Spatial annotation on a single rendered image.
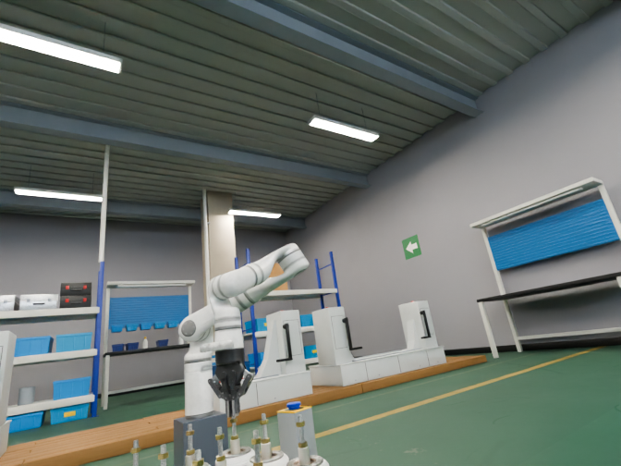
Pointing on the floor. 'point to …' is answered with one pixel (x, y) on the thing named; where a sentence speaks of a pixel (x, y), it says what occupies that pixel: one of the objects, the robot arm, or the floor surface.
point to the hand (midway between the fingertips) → (232, 408)
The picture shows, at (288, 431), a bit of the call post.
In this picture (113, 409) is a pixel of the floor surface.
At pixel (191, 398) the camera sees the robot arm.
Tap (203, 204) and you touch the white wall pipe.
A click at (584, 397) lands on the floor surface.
